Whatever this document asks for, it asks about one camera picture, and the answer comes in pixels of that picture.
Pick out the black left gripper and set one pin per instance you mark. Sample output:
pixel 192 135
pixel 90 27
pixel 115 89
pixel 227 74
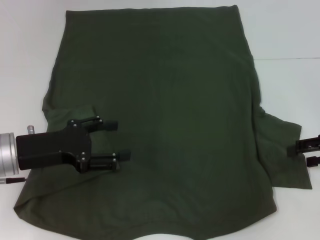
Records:
pixel 50 147

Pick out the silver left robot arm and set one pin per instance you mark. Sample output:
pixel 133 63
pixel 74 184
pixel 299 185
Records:
pixel 7 155

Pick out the dark green shirt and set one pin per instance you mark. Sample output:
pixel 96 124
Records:
pixel 175 87

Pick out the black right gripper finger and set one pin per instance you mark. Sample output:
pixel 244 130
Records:
pixel 313 161
pixel 310 145

